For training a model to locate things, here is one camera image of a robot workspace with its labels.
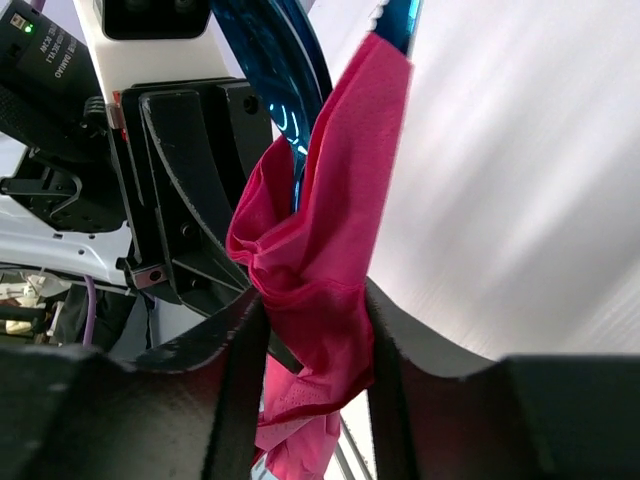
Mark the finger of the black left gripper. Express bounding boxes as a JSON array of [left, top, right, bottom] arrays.
[[170, 252, 250, 317]]

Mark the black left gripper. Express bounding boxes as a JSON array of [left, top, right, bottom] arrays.
[[110, 78, 272, 306]]

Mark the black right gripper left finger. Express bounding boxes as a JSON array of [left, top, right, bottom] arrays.
[[1, 289, 270, 479]]

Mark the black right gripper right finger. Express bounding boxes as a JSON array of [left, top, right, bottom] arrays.
[[367, 283, 639, 479]]

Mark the pink paper napkin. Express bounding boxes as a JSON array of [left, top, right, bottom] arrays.
[[226, 34, 411, 479]]

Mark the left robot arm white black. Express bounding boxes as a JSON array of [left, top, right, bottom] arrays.
[[1, 1, 272, 316]]

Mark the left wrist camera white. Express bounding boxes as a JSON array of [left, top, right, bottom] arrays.
[[73, 0, 242, 104]]

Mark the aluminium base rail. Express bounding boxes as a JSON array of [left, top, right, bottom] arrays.
[[334, 418, 374, 480]]

